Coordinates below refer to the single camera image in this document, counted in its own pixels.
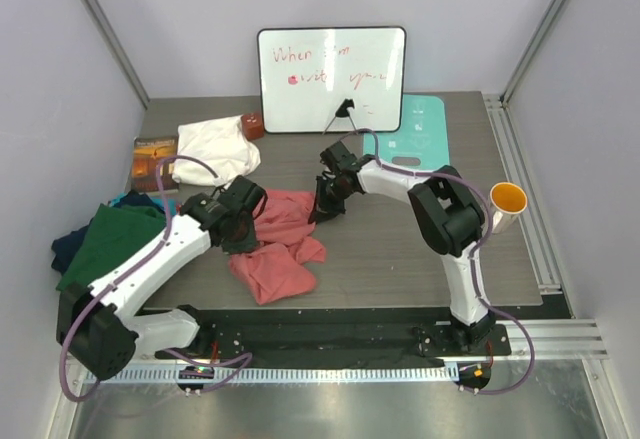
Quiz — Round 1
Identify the white mug orange inside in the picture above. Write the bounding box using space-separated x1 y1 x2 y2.
489 182 528 234

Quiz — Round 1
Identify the orange cover book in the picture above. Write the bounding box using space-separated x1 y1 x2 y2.
130 135 178 194

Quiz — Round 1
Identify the red t shirt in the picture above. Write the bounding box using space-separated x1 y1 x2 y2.
229 189 327 305

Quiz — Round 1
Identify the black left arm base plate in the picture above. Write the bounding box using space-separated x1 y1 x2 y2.
147 309 251 360

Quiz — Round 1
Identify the aluminium right corner post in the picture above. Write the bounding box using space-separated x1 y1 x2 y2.
500 0 570 108

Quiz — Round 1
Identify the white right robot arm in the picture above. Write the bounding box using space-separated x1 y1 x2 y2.
309 141 495 354

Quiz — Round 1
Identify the aluminium corner post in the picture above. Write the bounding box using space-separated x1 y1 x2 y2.
500 0 570 108
81 0 150 109

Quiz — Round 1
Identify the green t shirt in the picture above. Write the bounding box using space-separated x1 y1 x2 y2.
56 203 166 292

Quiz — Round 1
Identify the teal cutting board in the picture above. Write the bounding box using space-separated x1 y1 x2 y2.
377 94 450 171

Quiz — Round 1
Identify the teal t shirt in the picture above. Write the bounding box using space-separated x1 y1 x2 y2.
108 191 165 214

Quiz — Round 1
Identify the red brown eraser block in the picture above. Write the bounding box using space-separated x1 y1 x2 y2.
241 113 265 141

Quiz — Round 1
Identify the white dry erase board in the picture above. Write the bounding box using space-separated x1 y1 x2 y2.
257 26 407 134

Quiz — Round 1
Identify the metal wire board stand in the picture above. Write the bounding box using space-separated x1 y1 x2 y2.
322 98 357 134

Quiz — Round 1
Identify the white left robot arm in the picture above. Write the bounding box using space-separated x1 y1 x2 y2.
56 176 268 381

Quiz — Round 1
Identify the white perforated cable rail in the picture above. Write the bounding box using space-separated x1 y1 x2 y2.
103 362 459 385

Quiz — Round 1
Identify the white t shirt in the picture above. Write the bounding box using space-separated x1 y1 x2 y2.
172 115 261 187

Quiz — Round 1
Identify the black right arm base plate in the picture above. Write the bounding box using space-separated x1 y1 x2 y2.
410 324 512 358

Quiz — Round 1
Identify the aluminium left corner post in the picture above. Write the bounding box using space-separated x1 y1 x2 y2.
81 0 150 109

